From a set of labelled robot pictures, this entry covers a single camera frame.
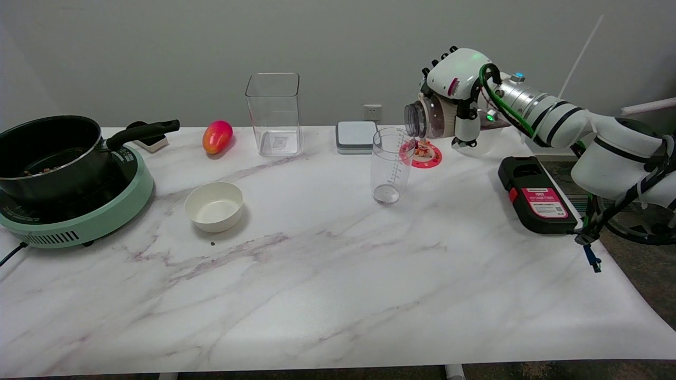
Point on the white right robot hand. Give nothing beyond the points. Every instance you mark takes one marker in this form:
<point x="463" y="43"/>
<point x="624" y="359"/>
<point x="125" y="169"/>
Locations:
<point x="457" y="71"/>

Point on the clear bottle with beige sleeve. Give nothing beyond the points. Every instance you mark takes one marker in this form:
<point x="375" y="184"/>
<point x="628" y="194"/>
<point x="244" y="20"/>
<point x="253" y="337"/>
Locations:
<point x="430" y="119"/>

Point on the clear tall measuring cup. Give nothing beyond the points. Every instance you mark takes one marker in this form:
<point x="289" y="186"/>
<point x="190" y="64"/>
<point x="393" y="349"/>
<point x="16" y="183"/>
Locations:
<point x="392" y="163"/>

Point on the small orange figurine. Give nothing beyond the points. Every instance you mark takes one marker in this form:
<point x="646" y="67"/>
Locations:
<point x="423" y="150"/>

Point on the pink round coaster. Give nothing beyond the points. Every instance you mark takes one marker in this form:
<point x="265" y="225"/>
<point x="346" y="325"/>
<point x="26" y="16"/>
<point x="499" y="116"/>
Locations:
<point x="430" y="161"/>

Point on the white grey kitchen scale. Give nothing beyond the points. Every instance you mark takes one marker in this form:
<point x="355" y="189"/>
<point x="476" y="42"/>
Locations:
<point x="356" y="136"/>

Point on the black case with pink label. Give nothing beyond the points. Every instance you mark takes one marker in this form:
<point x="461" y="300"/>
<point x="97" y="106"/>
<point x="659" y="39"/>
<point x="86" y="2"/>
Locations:
<point x="538" y="200"/>

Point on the clear square plastic container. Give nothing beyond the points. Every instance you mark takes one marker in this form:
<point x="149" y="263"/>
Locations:
<point x="273" y="116"/>

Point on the white padded bar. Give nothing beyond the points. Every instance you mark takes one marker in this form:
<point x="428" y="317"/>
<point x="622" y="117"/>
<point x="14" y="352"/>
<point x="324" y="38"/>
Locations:
<point x="649" y="106"/>

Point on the red yellow mango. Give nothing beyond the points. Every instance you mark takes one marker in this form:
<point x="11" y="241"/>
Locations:
<point x="216" y="137"/>

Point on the white round bowl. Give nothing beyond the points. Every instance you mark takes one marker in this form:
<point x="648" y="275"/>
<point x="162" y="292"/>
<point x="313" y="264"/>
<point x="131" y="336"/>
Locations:
<point x="214" y="208"/>

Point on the white table leg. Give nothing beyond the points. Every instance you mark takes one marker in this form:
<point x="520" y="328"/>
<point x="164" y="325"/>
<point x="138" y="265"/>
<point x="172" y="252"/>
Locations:
<point x="454" y="372"/>
<point x="168" y="376"/>

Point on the black and white small device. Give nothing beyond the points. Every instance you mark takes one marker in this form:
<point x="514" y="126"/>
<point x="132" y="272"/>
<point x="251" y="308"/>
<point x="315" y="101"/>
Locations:
<point x="156" y="143"/>

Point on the green induction cooker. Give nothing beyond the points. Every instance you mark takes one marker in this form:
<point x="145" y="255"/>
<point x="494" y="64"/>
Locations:
<point x="105" y="211"/>

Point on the white wall outlet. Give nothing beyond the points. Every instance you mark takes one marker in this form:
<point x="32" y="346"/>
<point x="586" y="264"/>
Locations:
<point x="372" y="112"/>

